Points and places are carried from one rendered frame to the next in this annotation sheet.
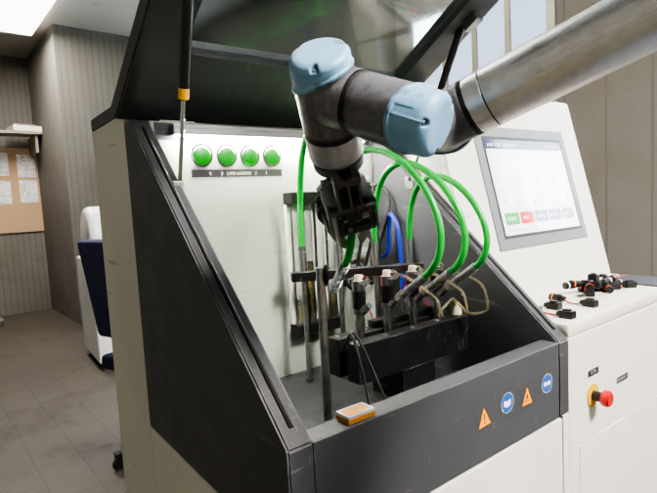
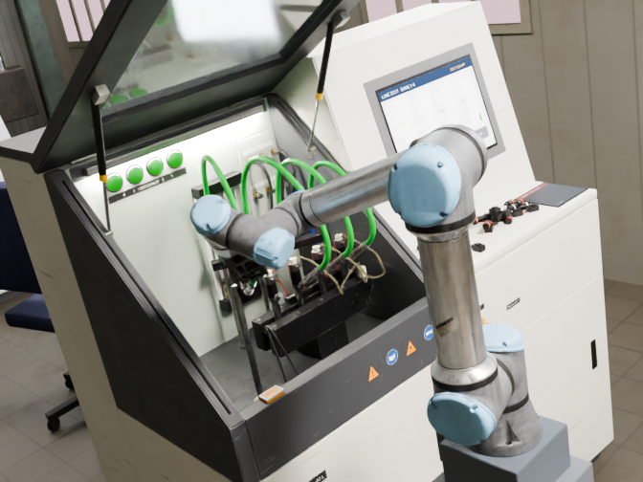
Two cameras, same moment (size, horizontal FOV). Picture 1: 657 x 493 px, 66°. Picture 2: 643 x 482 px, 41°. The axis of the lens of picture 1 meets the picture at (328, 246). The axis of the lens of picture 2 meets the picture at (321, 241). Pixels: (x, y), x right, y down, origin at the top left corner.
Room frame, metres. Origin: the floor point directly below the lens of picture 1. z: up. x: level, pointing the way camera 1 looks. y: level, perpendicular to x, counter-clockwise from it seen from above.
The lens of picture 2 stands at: (-0.91, -0.18, 1.92)
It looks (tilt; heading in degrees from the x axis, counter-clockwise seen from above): 21 degrees down; 359
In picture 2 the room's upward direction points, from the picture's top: 11 degrees counter-clockwise
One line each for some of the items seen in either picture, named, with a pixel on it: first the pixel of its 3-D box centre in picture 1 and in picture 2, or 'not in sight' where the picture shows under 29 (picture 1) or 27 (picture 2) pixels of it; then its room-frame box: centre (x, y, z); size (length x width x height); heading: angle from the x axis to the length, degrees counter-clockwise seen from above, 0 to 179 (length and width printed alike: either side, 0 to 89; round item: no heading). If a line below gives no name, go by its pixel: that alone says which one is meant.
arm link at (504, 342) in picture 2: not in sight; (492, 362); (0.47, -0.47, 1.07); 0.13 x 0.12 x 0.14; 146
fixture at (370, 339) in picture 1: (403, 357); (318, 321); (1.10, -0.15, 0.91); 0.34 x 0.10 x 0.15; 127
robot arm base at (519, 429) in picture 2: not in sight; (499, 412); (0.48, -0.47, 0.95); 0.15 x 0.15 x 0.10
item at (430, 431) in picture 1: (454, 423); (349, 381); (0.84, -0.20, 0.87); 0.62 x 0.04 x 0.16; 127
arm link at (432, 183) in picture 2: not in sight; (453, 295); (0.37, -0.39, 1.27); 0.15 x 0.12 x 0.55; 146
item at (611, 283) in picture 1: (599, 281); (501, 211); (1.36, -0.73, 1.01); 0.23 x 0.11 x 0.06; 127
